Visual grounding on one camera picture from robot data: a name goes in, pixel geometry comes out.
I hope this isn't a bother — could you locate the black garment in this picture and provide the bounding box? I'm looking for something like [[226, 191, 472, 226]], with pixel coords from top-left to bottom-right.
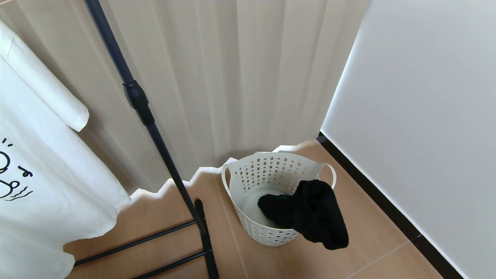
[[258, 179, 349, 250]]

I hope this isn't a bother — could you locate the white printed t-shirt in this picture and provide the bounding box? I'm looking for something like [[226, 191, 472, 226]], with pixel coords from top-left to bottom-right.
[[0, 19, 131, 279]]

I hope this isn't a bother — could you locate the beige curtain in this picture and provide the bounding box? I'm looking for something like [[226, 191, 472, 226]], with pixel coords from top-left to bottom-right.
[[0, 0, 370, 194]]

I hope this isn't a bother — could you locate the black clothes rack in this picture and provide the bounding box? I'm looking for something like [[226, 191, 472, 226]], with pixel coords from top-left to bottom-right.
[[74, 0, 219, 279]]

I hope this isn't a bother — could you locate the white laundry basket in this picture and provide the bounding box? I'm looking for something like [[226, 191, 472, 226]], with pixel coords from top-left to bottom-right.
[[221, 152, 337, 247]]

